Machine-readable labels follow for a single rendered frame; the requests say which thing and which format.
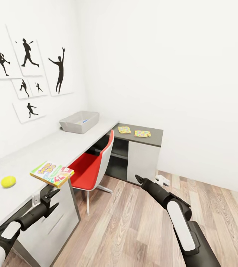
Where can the jigsaw puzzle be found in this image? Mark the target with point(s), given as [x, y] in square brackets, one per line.
[142, 133]
[124, 130]

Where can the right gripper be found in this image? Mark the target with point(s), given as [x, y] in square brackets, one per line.
[152, 188]

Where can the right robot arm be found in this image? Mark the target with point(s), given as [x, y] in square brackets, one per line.
[195, 248]

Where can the tennis ball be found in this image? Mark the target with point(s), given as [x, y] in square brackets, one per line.
[8, 181]

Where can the board game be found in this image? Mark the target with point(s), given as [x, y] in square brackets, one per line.
[52, 173]

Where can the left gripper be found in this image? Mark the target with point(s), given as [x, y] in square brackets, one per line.
[43, 209]

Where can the toy box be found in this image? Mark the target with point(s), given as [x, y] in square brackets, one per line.
[80, 122]

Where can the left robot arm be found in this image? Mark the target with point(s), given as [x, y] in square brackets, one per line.
[10, 232]

